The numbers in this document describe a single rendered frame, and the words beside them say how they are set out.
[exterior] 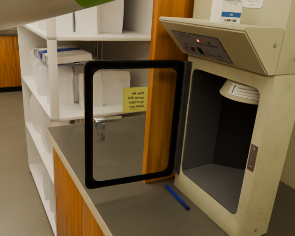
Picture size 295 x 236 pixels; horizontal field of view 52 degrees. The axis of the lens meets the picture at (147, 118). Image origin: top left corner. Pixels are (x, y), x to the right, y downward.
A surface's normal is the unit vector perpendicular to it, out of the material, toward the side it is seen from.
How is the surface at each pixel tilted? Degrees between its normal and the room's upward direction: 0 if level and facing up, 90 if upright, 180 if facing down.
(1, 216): 0
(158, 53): 90
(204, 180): 0
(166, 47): 90
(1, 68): 90
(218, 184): 0
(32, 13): 155
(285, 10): 90
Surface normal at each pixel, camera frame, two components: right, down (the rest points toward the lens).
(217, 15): -0.96, 0.04
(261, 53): 0.49, 0.33
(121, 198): 0.07, -0.94
